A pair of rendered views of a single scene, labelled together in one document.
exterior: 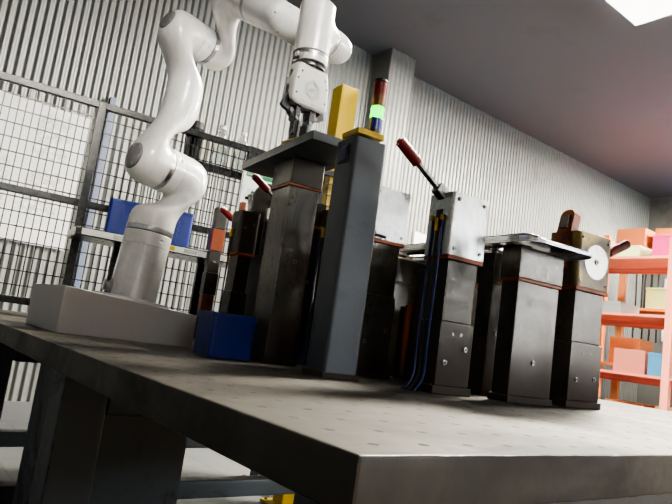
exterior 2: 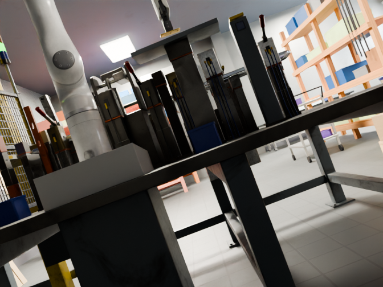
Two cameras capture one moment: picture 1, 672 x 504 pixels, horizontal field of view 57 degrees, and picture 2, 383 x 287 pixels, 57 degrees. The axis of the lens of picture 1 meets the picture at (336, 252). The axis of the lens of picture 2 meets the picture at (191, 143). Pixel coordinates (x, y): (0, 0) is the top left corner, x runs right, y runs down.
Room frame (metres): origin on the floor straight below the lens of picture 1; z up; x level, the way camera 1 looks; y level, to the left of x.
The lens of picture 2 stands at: (0.59, 1.32, 0.72)
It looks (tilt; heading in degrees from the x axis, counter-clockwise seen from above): 1 degrees up; 306
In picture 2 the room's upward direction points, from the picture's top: 21 degrees counter-clockwise
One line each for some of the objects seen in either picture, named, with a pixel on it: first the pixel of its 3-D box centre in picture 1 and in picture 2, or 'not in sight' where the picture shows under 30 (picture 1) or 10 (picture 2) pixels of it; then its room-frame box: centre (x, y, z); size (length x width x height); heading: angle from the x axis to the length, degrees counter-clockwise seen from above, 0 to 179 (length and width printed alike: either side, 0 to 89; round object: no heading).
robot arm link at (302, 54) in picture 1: (309, 62); not in sight; (1.35, 0.12, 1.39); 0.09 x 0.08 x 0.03; 129
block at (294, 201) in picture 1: (285, 260); (196, 95); (1.35, 0.11, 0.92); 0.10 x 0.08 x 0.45; 30
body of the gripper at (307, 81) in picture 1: (305, 87); (159, 3); (1.35, 0.12, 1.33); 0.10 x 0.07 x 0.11; 129
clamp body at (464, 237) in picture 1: (443, 293); (278, 79); (1.12, -0.21, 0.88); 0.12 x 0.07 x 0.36; 120
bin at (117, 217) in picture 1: (148, 225); not in sight; (2.30, 0.72, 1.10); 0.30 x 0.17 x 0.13; 111
